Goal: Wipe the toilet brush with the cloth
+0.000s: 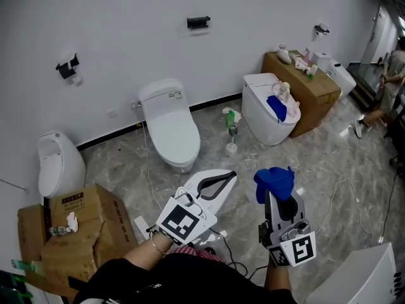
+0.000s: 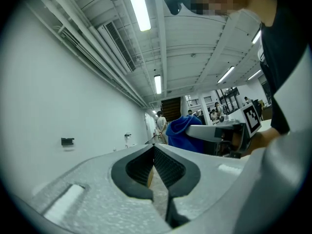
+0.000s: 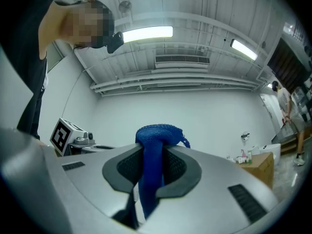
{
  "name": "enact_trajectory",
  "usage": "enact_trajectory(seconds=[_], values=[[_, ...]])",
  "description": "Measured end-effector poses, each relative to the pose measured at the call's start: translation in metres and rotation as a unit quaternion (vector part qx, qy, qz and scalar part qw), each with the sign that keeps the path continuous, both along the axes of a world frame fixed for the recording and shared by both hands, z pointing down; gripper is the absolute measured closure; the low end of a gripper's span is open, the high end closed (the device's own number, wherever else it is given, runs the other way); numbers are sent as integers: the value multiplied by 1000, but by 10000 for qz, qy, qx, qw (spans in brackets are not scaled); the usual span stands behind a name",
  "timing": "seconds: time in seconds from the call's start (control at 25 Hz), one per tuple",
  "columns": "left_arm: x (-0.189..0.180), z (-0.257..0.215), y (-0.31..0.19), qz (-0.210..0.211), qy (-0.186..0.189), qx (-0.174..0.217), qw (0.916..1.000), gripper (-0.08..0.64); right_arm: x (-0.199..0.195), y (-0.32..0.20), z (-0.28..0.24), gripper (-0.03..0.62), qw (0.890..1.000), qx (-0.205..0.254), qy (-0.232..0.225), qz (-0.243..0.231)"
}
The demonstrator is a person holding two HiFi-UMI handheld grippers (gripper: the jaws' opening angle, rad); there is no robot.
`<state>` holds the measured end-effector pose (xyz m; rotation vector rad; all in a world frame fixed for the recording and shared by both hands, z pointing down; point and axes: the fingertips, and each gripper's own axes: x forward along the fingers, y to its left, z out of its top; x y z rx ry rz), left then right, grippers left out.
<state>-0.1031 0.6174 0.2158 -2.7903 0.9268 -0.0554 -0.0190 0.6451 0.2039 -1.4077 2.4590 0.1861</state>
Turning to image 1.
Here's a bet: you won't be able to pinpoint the black floor cable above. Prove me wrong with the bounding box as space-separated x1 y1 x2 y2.
208 229 270 281

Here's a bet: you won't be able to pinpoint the dark glass counter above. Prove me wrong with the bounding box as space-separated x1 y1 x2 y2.
347 61 385 110

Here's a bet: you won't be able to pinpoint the white plastic toy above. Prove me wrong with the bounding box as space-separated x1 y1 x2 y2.
292 54 313 73

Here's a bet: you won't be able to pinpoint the white rectangular appliance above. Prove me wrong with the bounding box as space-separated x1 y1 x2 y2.
305 242 398 304

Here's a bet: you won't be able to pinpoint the long black cable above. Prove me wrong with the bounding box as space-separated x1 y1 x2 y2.
378 172 399 245

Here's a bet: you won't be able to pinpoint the person in black shirt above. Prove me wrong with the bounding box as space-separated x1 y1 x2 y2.
72 251 298 304

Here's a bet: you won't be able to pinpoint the clear plastic water bottle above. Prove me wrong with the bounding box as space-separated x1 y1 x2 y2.
48 225 72 236

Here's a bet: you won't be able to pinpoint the white power strip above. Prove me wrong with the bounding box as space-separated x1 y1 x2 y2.
134 215 149 234

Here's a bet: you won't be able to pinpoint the person's red checked trousers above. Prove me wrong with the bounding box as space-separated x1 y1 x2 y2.
175 245 224 262

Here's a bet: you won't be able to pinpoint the pale pink fabric straps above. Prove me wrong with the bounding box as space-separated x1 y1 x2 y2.
271 80 301 120

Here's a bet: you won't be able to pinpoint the white tankless smart toilet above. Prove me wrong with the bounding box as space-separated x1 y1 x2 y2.
241 72 301 147

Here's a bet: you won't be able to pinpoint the small wall paper roll holder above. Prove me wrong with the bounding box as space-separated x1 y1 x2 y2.
314 22 330 39

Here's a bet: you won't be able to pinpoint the blue knitted cleaning cloth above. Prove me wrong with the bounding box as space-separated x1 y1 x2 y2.
253 165 296 205

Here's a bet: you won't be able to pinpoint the clear bottle pale green cap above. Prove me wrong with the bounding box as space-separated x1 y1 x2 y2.
273 81 291 106

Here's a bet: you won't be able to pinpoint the white urinal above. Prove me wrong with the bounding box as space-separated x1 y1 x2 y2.
37 130 87 199

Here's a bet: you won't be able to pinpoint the large brown cardboard box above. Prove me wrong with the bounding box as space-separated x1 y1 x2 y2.
261 51 342 139

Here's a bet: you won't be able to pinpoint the torn brown cardboard box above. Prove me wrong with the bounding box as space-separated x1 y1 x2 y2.
17 184 139 300

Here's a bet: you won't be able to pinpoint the black wall paper holder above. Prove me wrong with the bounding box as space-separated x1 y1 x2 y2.
56 53 84 85

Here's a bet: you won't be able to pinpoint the white toilet with tank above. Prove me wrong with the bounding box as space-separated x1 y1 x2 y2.
138 77 202 174

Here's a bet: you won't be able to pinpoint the person's right forearm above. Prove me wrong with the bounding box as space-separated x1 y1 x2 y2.
264 258 290 293

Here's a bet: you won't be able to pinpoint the thin metal bracelet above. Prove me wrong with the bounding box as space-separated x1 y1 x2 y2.
150 229 173 255

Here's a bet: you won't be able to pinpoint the crumpled white tissue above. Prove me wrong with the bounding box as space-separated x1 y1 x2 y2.
65 212 79 233

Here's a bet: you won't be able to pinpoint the blue folded towel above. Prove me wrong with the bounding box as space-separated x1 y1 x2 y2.
266 95 288 123

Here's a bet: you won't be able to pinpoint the black wall shelf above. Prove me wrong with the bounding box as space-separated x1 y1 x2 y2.
186 16 211 30

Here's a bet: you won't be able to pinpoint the white plush toy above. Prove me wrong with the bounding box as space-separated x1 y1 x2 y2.
277 44 292 65

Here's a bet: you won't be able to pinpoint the crumpled white paper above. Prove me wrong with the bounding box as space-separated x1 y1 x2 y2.
221 106 243 123

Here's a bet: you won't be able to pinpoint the white toilet with black button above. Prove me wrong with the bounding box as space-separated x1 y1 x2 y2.
312 51 358 100

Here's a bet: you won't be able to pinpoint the green plastic packaging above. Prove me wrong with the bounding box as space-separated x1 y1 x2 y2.
11 258 44 277

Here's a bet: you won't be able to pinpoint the white door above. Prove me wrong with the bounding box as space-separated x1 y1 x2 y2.
362 6 399 65

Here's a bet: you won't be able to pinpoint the person's left forearm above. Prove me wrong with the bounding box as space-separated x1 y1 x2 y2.
123 232 178 269

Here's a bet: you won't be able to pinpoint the white floor cable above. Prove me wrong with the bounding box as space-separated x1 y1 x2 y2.
316 178 374 243

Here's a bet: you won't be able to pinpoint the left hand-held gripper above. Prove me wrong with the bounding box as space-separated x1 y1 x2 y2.
155 168 237 246

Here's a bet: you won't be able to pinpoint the white toilet brush grey handle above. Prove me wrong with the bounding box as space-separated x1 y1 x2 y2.
228 123 239 147

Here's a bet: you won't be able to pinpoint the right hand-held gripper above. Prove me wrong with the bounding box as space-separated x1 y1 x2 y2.
258 190 317 268

